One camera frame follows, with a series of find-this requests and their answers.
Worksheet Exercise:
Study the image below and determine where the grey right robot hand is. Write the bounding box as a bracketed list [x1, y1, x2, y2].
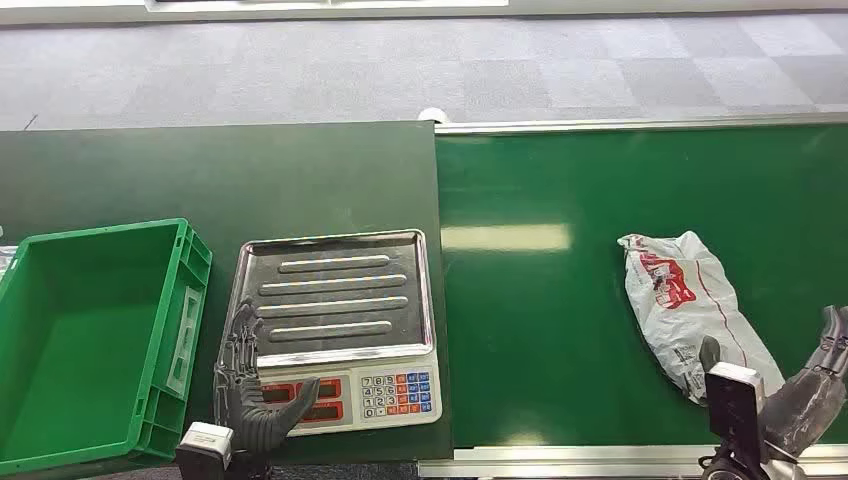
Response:
[698, 304, 848, 462]

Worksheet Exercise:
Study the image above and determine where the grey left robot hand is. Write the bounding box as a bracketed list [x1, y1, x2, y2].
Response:
[212, 299, 322, 456]

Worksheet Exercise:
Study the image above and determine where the white red-printed plastic package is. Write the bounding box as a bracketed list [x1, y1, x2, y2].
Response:
[617, 230, 787, 407]

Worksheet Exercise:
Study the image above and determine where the green conveyor belt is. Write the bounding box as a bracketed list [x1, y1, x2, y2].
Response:
[435, 123, 848, 449]

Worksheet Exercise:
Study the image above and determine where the white scale with steel tray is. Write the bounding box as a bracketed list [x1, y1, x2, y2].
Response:
[228, 229, 444, 439]

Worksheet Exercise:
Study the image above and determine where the green plastic crate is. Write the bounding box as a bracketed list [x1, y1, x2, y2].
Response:
[0, 217, 214, 477]

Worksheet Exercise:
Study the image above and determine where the clear plastic bag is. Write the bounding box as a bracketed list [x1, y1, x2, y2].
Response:
[0, 226, 20, 277]

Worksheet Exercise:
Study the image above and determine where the white baseboard strip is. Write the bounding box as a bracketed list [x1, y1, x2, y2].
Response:
[0, 0, 848, 26]

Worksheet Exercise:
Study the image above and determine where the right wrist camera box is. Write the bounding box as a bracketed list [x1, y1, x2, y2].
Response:
[704, 361, 767, 460]

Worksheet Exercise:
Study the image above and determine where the aluminium conveyor side rail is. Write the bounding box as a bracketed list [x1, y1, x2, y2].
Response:
[417, 443, 848, 480]
[433, 111, 848, 136]

